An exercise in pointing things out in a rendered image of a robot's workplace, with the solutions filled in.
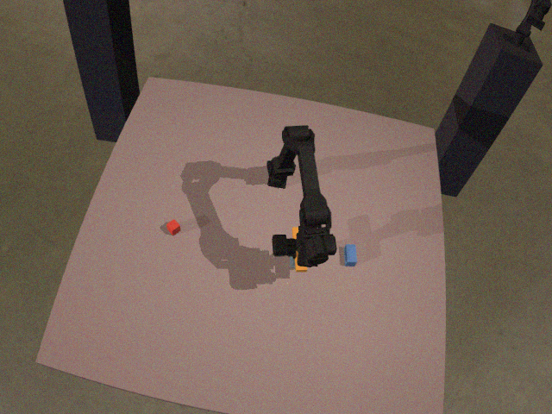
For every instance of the orange bar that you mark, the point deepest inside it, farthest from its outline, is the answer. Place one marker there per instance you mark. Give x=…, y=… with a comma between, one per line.
x=299, y=269

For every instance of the red cube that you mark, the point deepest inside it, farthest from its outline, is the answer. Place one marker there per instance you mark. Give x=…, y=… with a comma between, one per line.
x=173, y=227

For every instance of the blue block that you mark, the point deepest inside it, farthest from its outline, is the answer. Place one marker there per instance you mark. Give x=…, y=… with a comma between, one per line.
x=350, y=257

